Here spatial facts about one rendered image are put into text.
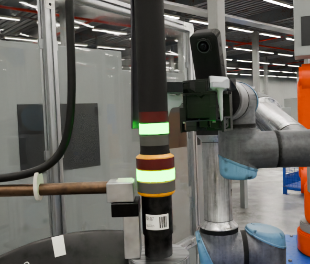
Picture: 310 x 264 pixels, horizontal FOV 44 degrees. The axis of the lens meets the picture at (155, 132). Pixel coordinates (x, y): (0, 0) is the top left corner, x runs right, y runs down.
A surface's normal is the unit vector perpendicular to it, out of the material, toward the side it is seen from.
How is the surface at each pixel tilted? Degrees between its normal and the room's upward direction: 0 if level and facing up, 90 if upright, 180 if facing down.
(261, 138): 45
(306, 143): 69
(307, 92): 96
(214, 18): 90
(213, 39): 117
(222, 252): 88
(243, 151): 90
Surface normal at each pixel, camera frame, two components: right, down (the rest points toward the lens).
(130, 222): -0.02, 0.05
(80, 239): 0.15, -0.70
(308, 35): -0.35, 0.07
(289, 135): -0.07, -0.75
